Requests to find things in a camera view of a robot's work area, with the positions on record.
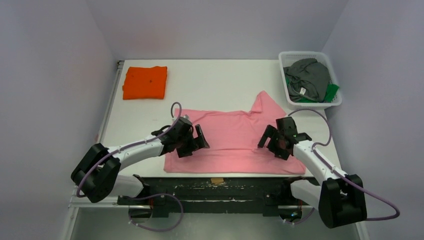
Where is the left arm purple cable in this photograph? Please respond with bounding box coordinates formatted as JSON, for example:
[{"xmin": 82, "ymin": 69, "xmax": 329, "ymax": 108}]
[{"xmin": 76, "ymin": 101, "xmax": 185, "ymax": 232}]

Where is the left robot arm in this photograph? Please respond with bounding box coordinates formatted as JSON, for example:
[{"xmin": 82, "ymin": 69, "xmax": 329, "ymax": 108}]
[{"xmin": 70, "ymin": 117, "xmax": 210, "ymax": 205}]

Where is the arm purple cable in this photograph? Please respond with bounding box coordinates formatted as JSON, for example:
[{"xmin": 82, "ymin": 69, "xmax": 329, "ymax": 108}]
[
  {"xmin": 287, "ymin": 108, "xmax": 401, "ymax": 226},
  {"xmin": 76, "ymin": 101, "xmax": 185, "ymax": 232}
]

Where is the green t shirt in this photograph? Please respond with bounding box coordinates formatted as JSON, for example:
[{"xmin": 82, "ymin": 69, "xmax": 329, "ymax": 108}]
[{"xmin": 285, "ymin": 76, "xmax": 339, "ymax": 104}]

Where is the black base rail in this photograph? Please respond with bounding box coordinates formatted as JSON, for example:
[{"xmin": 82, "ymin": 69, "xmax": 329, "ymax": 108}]
[{"xmin": 117, "ymin": 177, "xmax": 311, "ymax": 221}]

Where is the pink t shirt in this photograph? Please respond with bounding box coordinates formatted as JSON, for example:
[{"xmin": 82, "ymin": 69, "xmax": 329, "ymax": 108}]
[{"xmin": 163, "ymin": 91, "xmax": 306, "ymax": 175}]

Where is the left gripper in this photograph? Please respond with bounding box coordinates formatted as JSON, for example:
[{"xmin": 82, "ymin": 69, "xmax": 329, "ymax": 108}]
[{"xmin": 176, "ymin": 125, "xmax": 208, "ymax": 158}]

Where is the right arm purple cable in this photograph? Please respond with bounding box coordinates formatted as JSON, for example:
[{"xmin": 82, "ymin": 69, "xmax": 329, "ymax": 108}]
[{"xmin": 287, "ymin": 108, "xmax": 401, "ymax": 226}]

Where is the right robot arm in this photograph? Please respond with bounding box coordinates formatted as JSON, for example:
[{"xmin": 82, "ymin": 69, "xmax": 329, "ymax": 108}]
[{"xmin": 257, "ymin": 117, "xmax": 367, "ymax": 229}]

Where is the brown tape piece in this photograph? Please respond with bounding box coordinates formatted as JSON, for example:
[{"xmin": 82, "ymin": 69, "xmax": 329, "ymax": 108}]
[{"xmin": 210, "ymin": 177, "xmax": 225, "ymax": 185}]

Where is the white plastic basket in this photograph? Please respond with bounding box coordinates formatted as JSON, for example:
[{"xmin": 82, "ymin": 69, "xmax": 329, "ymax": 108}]
[{"xmin": 278, "ymin": 51, "xmax": 342, "ymax": 110}]

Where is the grey t shirt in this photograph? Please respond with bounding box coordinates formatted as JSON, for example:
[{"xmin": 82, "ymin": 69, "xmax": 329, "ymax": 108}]
[{"xmin": 283, "ymin": 58, "xmax": 331, "ymax": 103}]

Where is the folded orange t shirt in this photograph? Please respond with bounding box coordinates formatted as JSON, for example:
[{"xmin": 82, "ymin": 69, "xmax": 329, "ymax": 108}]
[{"xmin": 122, "ymin": 66, "xmax": 168, "ymax": 100}]

